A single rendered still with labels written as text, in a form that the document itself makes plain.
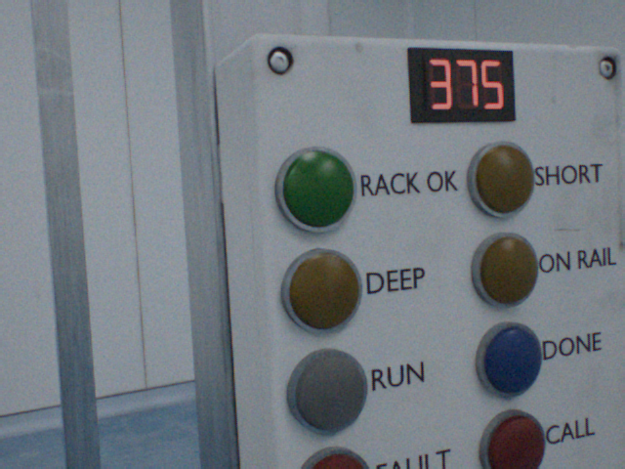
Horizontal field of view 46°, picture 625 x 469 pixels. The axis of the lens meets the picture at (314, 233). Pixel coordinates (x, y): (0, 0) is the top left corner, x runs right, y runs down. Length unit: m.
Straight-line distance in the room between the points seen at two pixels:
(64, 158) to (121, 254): 2.65
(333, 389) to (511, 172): 0.11
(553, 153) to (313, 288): 0.12
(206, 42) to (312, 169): 0.09
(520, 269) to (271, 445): 0.12
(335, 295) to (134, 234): 3.80
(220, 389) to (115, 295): 3.72
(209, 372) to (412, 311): 0.11
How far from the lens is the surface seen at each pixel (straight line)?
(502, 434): 0.31
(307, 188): 0.25
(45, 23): 1.44
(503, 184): 0.29
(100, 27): 4.13
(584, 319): 0.33
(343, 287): 0.26
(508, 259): 0.29
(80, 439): 1.47
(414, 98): 0.28
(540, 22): 4.23
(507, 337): 0.30
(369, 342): 0.27
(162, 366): 4.18
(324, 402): 0.26
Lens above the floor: 1.10
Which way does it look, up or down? 3 degrees down
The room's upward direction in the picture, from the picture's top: 3 degrees counter-clockwise
